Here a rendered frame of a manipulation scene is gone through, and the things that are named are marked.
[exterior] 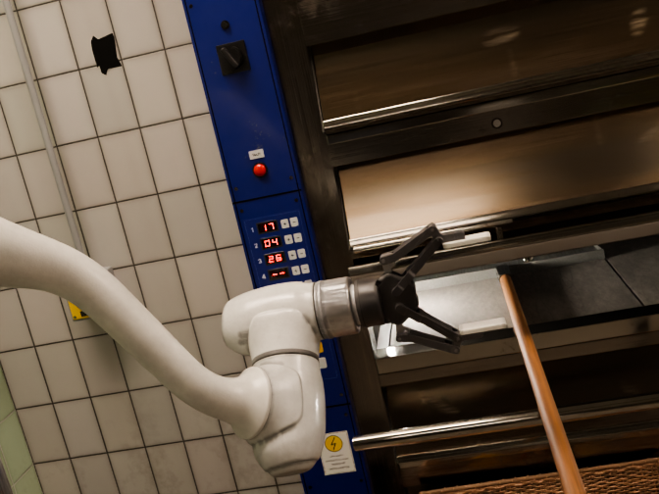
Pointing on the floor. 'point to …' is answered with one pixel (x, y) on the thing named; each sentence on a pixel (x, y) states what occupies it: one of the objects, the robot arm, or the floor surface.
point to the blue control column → (209, 36)
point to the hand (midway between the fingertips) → (490, 280)
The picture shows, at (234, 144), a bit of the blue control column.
